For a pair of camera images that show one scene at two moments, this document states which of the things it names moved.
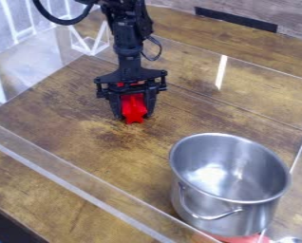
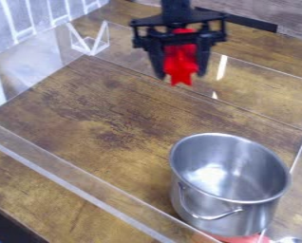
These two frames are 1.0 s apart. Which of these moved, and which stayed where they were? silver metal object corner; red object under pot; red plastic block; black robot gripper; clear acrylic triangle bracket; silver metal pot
Moved: black robot gripper; red plastic block
Stayed: clear acrylic triangle bracket; silver metal pot; silver metal object corner; red object under pot
